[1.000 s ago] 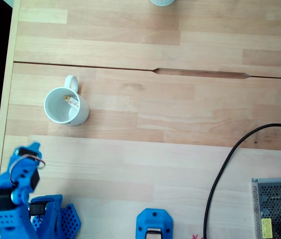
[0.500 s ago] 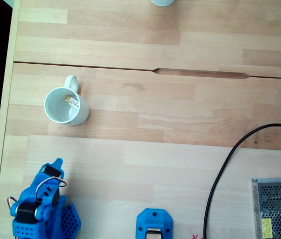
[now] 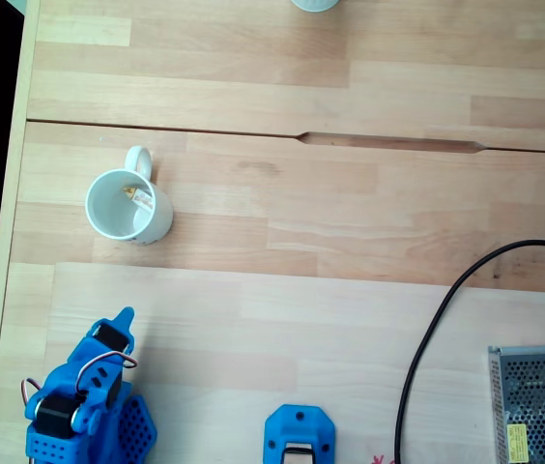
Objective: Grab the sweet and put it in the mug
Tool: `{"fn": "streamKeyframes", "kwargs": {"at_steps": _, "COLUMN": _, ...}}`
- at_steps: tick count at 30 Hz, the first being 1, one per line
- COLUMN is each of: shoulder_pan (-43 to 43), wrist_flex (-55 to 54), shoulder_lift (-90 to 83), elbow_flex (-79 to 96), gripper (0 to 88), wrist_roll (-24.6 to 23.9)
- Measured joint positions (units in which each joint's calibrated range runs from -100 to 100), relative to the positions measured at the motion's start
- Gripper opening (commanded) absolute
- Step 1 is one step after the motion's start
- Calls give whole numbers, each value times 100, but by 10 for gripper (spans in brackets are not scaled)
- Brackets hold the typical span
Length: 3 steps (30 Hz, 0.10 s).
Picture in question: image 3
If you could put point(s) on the white ceramic mug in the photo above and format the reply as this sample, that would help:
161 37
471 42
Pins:
108 212

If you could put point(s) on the metal mesh power supply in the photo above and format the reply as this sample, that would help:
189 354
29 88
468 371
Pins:
538 401

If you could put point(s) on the yellow white sweet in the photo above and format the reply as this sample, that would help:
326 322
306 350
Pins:
139 197

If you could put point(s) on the blue printed post base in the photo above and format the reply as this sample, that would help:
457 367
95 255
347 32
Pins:
301 425

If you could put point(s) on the white round object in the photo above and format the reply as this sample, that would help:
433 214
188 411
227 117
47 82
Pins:
316 4

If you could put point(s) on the light wooden base board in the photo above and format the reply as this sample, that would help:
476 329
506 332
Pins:
301 338

